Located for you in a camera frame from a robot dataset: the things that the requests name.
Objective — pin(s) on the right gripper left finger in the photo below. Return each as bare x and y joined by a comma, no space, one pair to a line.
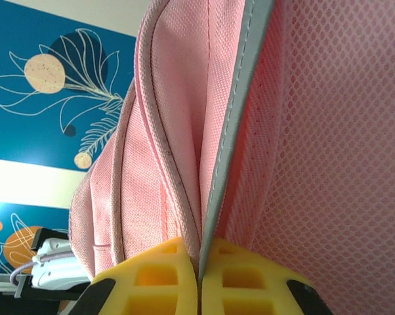
158,288

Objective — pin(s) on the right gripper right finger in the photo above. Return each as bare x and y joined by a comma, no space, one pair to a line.
243,288

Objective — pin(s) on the pink backpack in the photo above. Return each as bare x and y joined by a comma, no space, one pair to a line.
282,131

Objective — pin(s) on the left aluminium corner post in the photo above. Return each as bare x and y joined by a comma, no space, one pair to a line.
0,283

